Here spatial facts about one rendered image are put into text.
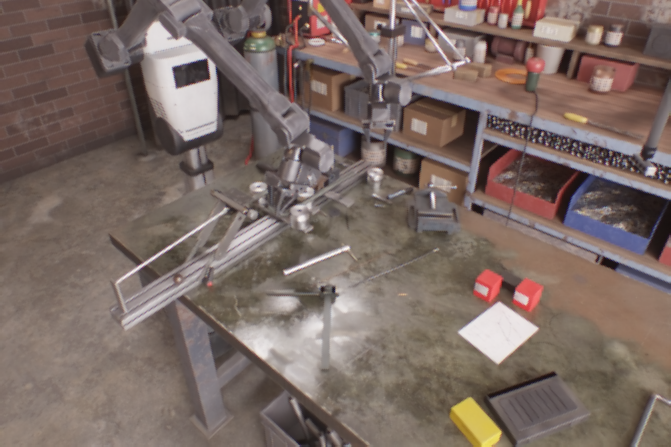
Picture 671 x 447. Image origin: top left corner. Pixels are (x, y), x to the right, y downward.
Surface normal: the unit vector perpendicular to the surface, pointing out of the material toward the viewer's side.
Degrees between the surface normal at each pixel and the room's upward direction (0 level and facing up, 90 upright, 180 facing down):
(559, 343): 0
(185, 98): 90
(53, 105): 90
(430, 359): 0
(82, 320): 0
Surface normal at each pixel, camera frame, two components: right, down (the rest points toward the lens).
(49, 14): 0.75, 0.36
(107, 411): 0.00, -0.84
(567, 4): -0.66, 0.41
